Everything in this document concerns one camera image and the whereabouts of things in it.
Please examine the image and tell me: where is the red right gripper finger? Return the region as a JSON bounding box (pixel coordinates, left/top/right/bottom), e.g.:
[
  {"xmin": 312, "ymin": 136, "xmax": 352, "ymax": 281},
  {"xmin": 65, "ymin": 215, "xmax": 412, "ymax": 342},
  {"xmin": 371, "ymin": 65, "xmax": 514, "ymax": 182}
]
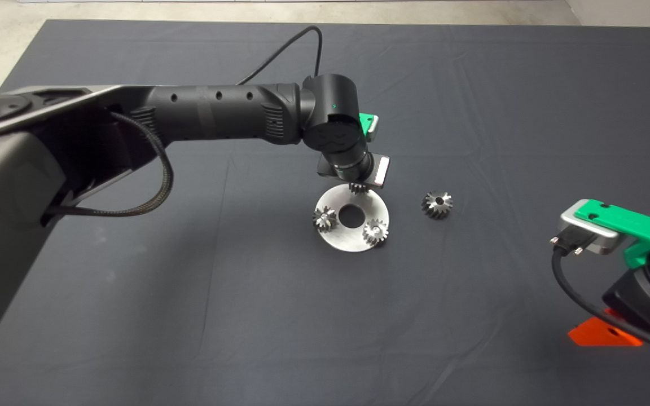
[{"xmin": 568, "ymin": 309, "xmax": 643, "ymax": 347}]

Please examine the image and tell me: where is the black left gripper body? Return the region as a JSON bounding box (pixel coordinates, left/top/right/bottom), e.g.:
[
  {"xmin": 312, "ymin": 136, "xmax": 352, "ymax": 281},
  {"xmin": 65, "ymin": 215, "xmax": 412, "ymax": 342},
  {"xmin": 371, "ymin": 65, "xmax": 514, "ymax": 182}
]
[{"xmin": 318, "ymin": 153, "xmax": 390, "ymax": 188}]

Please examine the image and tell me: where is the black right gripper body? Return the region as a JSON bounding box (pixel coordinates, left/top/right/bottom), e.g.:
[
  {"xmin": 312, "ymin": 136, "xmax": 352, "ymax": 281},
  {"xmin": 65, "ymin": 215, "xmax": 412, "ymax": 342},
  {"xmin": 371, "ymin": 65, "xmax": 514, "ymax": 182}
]
[{"xmin": 603, "ymin": 268, "xmax": 650, "ymax": 356}]

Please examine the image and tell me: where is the larger steel gear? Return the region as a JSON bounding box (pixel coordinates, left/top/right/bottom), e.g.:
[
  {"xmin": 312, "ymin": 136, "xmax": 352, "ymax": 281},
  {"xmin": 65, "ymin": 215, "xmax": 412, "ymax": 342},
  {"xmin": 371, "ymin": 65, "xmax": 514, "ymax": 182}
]
[{"xmin": 421, "ymin": 190, "xmax": 454, "ymax": 219}]

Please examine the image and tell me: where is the round metal plate with hole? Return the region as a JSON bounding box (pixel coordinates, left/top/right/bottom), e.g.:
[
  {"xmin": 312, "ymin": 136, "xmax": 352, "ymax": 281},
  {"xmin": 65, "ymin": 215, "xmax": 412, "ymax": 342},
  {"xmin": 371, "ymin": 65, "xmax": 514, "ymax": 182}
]
[{"xmin": 314, "ymin": 183, "xmax": 390, "ymax": 253}]

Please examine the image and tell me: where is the dark grey table cloth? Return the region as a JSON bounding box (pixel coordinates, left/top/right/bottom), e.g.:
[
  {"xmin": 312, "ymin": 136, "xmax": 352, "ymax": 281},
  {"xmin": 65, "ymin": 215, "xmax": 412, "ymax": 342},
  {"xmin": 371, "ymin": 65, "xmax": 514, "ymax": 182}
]
[{"xmin": 0, "ymin": 18, "xmax": 650, "ymax": 406}]

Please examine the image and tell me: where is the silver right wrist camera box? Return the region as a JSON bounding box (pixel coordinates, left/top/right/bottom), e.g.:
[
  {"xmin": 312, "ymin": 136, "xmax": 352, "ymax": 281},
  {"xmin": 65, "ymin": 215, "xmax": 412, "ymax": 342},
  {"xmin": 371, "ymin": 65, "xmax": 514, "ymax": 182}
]
[{"xmin": 551, "ymin": 200, "xmax": 625, "ymax": 256}]

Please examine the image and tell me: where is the black right camera cable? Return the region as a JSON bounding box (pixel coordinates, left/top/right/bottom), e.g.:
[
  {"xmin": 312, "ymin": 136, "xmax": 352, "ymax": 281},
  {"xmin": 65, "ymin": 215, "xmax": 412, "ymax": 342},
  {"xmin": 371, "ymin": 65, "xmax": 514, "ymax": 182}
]
[{"xmin": 551, "ymin": 248, "xmax": 650, "ymax": 357}]

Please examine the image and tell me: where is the black camera cable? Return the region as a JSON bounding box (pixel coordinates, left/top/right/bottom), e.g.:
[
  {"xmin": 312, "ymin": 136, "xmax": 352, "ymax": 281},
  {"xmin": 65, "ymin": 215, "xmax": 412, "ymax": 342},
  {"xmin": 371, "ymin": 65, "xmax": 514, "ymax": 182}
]
[
  {"xmin": 238, "ymin": 26, "xmax": 323, "ymax": 85},
  {"xmin": 551, "ymin": 248, "xmax": 650, "ymax": 357}
]

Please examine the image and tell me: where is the green right wrist camera mount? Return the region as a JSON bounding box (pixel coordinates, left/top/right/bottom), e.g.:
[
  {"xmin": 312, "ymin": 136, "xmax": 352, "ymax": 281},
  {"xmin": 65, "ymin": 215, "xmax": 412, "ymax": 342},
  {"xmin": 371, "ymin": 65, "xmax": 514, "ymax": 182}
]
[{"xmin": 574, "ymin": 200, "xmax": 650, "ymax": 268}]

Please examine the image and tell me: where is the black left camera cable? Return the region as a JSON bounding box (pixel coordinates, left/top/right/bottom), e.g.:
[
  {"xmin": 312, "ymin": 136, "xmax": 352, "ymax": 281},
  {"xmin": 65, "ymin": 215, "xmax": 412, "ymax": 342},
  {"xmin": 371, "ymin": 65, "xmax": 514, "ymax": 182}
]
[{"xmin": 238, "ymin": 26, "xmax": 323, "ymax": 85}]

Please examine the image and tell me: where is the left arm braided cable sleeve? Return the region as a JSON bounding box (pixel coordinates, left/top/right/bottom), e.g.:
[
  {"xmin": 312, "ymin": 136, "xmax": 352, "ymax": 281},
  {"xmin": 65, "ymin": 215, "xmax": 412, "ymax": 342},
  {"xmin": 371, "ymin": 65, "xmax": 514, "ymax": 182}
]
[{"xmin": 49, "ymin": 111, "xmax": 174, "ymax": 218}]

